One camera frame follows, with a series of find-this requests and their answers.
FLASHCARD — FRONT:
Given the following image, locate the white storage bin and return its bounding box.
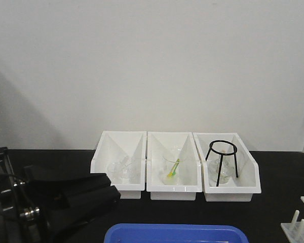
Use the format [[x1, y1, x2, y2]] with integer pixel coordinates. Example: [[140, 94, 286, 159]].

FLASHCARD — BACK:
[[146, 132, 202, 200], [193, 133, 261, 202], [90, 131, 147, 199]]

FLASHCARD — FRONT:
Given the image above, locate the black wire tripod stand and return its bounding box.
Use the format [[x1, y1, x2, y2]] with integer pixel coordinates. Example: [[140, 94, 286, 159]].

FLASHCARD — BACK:
[[205, 140, 239, 187]]

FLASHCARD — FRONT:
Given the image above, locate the blue plastic tray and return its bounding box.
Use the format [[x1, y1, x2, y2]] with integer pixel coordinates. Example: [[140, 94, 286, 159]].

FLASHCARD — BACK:
[[104, 223, 249, 242]]

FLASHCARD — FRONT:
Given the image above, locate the left white storage bin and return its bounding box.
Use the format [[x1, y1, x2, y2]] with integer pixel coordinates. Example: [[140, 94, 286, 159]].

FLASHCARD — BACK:
[[90, 131, 147, 199]]

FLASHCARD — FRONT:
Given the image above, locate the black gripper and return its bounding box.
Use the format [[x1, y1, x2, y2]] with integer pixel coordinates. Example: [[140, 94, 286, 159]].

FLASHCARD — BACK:
[[0, 147, 121, 242]]

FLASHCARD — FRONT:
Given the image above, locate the glass flask under tripod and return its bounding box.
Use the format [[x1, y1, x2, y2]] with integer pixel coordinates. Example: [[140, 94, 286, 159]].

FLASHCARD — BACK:
[[208, 155, 232, 184]]

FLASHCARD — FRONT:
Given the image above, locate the middle white storage bin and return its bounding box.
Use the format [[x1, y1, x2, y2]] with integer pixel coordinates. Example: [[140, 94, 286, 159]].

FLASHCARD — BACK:
[[146, 132, 202, 200]]

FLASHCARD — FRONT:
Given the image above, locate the right white storage bin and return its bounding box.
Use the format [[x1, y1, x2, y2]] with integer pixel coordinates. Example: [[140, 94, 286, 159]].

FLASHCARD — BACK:
[[193, 133, 261, 202]]

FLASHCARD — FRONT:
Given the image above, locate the white test tube rack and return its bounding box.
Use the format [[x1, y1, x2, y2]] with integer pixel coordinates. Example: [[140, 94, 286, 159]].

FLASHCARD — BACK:
[[280, 196, 304, 243]]

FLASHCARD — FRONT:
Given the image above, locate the beaker with green yellow sticks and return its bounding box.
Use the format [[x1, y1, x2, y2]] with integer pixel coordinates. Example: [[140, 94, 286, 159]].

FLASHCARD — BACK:
[[161, 147, 187, 185]]

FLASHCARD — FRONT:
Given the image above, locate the glassware in left bin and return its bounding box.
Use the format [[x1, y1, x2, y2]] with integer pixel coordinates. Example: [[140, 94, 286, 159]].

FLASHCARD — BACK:
[[107, 156, 138, 184]]

